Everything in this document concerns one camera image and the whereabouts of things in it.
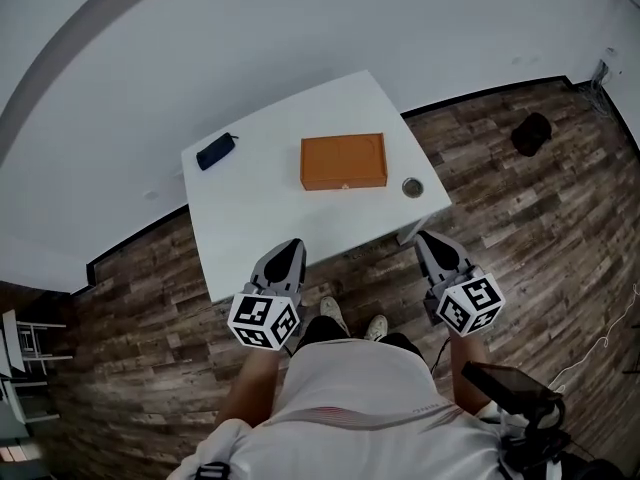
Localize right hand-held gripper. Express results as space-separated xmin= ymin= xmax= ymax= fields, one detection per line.
xmin=414 ymin=230 xmax=503 ymax=340

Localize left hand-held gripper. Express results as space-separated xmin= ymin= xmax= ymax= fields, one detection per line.
xmin=226 ymin=237 xmax=308 ymax=353

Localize orange box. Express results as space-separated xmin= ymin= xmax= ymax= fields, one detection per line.
xmin=300 ymin=132 xmax=390 ymax=192

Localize person's left forearm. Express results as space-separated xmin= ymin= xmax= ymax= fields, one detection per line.
xmin=213 ymin=343 xmax=282 ymax=428

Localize person's right forearm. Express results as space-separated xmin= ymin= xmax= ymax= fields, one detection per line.
xmin=446 ymin=330 xmax=497 ymax=418

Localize white table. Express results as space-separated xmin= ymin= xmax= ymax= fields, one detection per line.
xmin=180 ymin=69 xmax=454 ymax=303

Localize person's left white shoe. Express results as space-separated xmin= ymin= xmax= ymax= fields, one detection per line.
xmin=319 ymin=295 xmax=350 ymax=340

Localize person's white shoe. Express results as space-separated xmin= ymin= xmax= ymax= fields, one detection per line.
xmin=363 ymin=314 xmax=389 ymax=344
xmin=319 ymin=295 xmax=350 ymax=340

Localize person's black shorts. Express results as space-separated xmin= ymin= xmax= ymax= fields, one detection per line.
xmin=298 ymin=314 xmax=427 ymax=362

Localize person's right white shoe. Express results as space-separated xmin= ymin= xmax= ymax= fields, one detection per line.
xmin=363 ymin=314 xmax=389 ymax=344

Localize black pencil case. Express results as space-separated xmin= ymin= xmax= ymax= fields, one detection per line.
xmin=195 ymin=132 xmax=240 ymax=172

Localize black mesh waste basket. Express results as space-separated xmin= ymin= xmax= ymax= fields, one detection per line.
xmin=510 ymin=112 xmax=553 ymax=158

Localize black screen device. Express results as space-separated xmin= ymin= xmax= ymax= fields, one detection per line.
xmin=459 ymin=360 xmax=572 ymax=472

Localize person's white shirt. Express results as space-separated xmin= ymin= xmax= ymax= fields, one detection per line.
xmin=166 ymin=337 xmax=507 ymax=480

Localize white shelf unit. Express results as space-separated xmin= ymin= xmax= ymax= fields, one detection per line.
xmin=0 ymin=307 xmax=75 ymax=425

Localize black floor cable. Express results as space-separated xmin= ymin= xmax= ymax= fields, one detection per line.
xmin=428 ymin=336 xmax=452 ymax=372

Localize white floor cable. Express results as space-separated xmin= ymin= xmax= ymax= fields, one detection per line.
xmin=548 ymin=281 xmax=640 ymax=395

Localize wall cable bundle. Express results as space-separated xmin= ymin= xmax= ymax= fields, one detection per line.
xmin=588 ymin=46 xmax=624 ymax=117

